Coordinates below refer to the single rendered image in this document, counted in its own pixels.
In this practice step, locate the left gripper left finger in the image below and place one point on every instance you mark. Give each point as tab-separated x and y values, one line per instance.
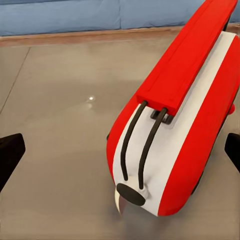
12	149

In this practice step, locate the sofa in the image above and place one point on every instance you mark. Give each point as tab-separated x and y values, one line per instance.
29	19

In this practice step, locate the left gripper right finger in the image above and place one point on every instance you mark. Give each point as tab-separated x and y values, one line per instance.
232	149

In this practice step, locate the coffee table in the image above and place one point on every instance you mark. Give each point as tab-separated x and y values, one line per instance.
64	100

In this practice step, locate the radio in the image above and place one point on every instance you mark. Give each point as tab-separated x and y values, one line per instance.
160	143

